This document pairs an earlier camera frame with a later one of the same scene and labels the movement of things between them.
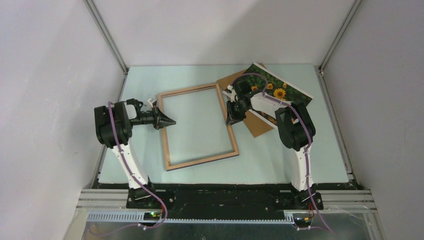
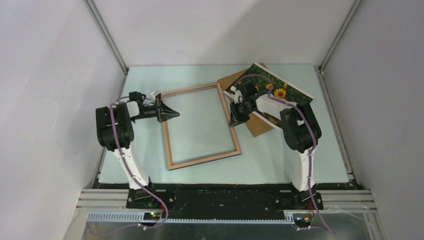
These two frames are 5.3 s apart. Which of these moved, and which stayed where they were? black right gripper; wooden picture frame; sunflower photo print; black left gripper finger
Moved: black left gripper finger
Stayed: black right gripper; wooden picture frame; sunflower photo print
